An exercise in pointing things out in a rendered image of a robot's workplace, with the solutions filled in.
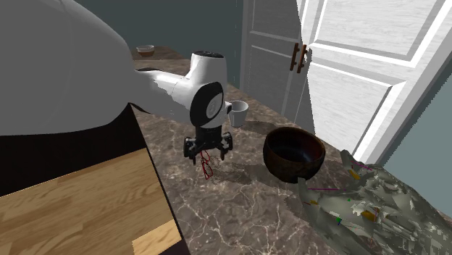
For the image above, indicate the wooden and black robot stand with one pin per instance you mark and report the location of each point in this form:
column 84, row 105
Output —
column 81, row 208

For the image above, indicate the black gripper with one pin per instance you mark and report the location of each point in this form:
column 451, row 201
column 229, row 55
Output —
column 208, row 136

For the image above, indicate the dark brown bowl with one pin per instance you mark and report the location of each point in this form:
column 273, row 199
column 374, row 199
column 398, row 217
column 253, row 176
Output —
column 295, row 155

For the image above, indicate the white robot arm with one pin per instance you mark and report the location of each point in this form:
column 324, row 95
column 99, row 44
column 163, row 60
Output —
column 60, row 67

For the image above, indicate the grey mug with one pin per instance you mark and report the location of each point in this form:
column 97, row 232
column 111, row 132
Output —
column 238, row 113

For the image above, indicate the red eyeglasses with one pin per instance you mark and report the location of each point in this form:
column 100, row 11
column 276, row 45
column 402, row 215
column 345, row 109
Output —
column 207, row 169

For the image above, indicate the crumpled olive grey cloth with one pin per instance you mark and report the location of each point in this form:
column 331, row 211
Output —
column 370, row 212

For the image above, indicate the small brown bowl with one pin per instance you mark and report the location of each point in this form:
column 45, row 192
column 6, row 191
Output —
column 145, row 50

